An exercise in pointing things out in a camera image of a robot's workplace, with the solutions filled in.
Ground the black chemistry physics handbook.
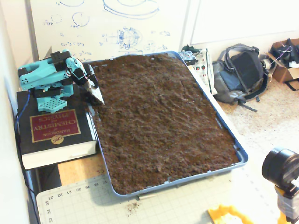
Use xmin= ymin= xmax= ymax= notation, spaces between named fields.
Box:
xmin=16 ymin=84 xmax=98 ymax=170

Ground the blue cable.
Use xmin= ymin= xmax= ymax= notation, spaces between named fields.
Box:
xmin=14 ymin=90 xmax=32 ymax=142

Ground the black vented device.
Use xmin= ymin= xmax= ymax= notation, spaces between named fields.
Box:
xmin=178 ymin=51 xmax=197 ymax=66

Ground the grey backpack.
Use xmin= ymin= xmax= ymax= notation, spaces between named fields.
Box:
xmin=212 ymin=43 xmax=269 ymax=112

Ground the pale green cutting mat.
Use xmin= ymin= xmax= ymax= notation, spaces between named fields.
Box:
xmin=36 ymin=168 xmax=288 ymax=224

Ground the blue tray of soil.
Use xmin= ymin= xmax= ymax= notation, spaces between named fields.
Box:
xmin=83 ymin=54 xmax=240 ymax=195

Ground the grey yellow camera stand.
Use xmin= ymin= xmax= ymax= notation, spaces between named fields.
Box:
xmin=274 ymin=185 xmax=299 ymax=224

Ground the black round camera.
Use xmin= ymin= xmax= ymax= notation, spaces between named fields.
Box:
xmin=261 ymin=147 xmax=299 ymax=199

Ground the yellow plastic part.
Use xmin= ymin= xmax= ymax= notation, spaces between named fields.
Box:
xmin=207 ymin=204 xmax=254 ymax=224

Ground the white cylinder object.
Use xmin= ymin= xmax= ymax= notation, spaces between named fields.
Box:
xmin=260 ymin=58 xmax=278 ymax=70

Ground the black cable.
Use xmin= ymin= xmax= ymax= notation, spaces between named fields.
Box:
xmin=15 ymin=130 xmax=40 ymax=224

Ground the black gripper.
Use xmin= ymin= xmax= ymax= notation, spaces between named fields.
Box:
xmin=72 ymin=65 xmax=105 ymax=105

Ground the brown cardboard box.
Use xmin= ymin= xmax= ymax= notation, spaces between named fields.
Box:
xmin=266 ymin=38 xmax=299 ymax=84

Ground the blue plastic tray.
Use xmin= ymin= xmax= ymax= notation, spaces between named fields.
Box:
xmin=76 ymin=50 xmax=249 ymax=199

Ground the whiteboard with blue drawings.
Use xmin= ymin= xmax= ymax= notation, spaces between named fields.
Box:
xmin=29 ymin=0 xmax=190 ymax=63

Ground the white electronics board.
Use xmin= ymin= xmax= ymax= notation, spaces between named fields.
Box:
xmin=181 ymin=45 xmax=219 ymax=95

